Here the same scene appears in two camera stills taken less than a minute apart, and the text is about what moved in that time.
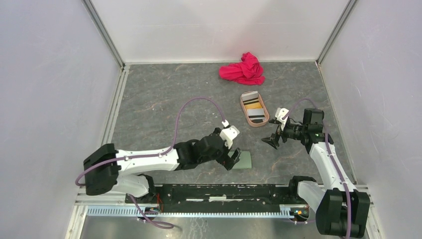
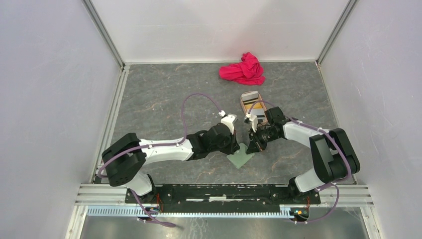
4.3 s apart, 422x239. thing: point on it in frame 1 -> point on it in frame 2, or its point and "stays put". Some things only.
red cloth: [249, 71] stays put
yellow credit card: [256, 105] stays put
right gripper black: [272, 141] -> [254, 146]
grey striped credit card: [256, 114] stays put
